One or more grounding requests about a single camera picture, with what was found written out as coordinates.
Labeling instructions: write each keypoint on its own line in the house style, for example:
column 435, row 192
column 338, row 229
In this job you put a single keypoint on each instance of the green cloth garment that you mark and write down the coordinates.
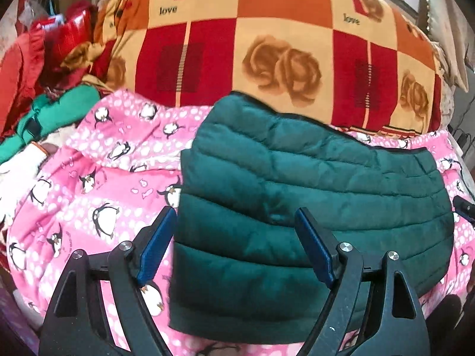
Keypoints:
column 47, row 116

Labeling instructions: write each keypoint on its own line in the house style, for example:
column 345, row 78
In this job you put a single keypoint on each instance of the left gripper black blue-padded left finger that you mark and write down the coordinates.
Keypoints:
column 76, row 321

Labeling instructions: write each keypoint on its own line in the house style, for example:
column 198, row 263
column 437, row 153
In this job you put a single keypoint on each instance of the red orange rose blanket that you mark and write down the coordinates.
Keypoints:
column 355, row 64

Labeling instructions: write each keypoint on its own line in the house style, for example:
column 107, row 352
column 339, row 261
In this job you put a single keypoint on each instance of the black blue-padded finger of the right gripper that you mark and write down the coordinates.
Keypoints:
column 464, row 208

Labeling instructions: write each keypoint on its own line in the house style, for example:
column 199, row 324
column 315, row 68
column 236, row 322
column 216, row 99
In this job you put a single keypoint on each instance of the white floral sheet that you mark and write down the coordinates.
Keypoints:
column 18, row 175

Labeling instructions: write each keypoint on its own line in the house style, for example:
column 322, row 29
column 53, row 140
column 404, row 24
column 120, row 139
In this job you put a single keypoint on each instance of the beige curtain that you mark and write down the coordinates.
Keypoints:
column 449, row 27

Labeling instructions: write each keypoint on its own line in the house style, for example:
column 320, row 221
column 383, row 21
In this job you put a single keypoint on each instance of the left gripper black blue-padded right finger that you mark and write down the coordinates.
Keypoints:
column 393, row 323

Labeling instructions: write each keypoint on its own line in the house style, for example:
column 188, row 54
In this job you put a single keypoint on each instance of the red cloth pile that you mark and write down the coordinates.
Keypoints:
column 71, row 56

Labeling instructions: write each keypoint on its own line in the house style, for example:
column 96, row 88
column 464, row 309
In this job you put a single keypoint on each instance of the red ruffled pillow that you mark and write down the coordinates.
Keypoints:
column 21, row 67

